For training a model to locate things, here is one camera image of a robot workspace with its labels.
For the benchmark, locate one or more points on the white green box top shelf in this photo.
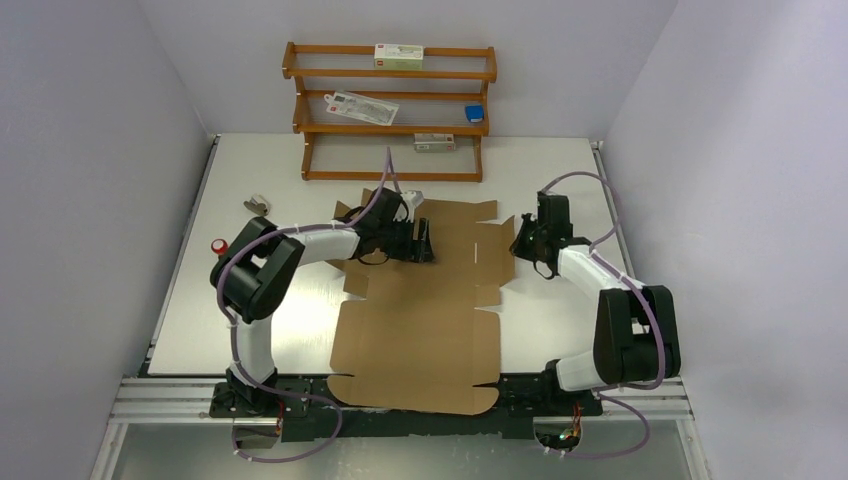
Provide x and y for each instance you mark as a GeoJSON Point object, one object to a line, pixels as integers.
{"type": "Point", "coordinates": [398, 57]}

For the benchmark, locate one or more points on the clear plastic blister package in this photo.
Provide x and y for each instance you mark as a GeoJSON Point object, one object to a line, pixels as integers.
{"type": "Point", "coordinates": [361, 108]}

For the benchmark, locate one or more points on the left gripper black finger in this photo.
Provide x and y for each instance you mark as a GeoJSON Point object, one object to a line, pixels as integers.
{"type": "Point", "coordinates": [422, 238]}
{"type": "Point", "coordinates": [422, 254]}

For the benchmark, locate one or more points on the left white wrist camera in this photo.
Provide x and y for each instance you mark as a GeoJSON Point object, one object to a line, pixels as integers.
{"type": "Point", "coordinates": [412, 199]}

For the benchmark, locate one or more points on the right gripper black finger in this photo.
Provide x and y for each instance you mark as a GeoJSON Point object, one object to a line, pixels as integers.
{"type": "Point", "coordinates": [528, 228]}
{"type": "Point", "coordinates": [523, 246]}

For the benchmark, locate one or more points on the wooden three-tier shelf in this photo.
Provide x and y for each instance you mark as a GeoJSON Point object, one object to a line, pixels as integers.
{"type": "Point", "coordinates": [348, 90]}

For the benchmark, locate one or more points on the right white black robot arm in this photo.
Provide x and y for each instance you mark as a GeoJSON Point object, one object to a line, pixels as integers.
{"type": "Point", "coordinates": [635, 340]}

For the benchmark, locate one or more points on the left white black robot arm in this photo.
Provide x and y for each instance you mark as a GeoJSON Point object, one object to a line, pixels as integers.
{"type": "Point", "coordinates": [252, 277]}

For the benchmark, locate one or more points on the small blue object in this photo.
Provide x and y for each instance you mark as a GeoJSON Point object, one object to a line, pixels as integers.
{"type": "Point", "coordinates": [475, 113]}

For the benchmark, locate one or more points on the small white red box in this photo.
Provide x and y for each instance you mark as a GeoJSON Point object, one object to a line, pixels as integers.
{"type": "Point", "coordinates": [434, 143]}

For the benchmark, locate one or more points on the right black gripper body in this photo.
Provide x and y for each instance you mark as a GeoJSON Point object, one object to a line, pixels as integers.
{"type": "Point", "coordinates": [539, 235]}

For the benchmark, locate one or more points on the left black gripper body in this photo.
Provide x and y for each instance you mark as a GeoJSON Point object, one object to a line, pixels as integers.
{"type": "Point", "coordinates": [396, 238]}

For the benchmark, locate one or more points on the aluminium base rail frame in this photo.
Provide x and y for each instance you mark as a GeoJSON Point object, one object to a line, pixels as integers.
{"type": "Point", "coordinates": [312, 407]}

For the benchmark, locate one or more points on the small grey brown clip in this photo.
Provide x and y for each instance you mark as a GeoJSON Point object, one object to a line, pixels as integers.
{"type": "Point", "coordinates": [258, 205]}

